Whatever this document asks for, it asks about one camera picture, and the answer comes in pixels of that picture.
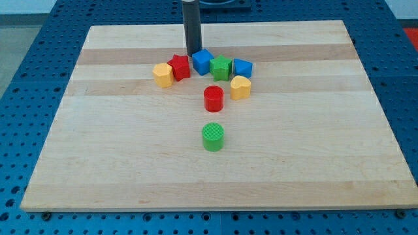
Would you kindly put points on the red star block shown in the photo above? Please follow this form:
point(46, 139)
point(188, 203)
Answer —
point(180, 67)

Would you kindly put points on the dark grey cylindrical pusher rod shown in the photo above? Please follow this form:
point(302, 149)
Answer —
point(192, 25)

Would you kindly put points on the green cylinder block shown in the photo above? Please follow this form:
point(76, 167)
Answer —
point(213, 137)

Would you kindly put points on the blue triangle block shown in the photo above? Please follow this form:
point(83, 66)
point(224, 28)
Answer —
point(243, 68)

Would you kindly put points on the yellow heart block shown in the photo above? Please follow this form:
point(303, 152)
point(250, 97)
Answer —
point(240, 88)

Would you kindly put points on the green star block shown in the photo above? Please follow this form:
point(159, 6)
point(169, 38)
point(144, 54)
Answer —
point(221, 68)

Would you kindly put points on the light wooden board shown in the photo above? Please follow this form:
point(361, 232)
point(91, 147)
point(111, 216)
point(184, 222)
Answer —
point(311, 136)

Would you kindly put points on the yellow pentagon block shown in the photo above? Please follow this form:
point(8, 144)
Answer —
point(163, 75)

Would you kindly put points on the blue cube block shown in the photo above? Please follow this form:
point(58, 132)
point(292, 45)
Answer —
point(201, 61)

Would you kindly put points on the red cylinder block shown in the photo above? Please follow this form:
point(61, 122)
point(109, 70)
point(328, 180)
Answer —
point(213, 98)

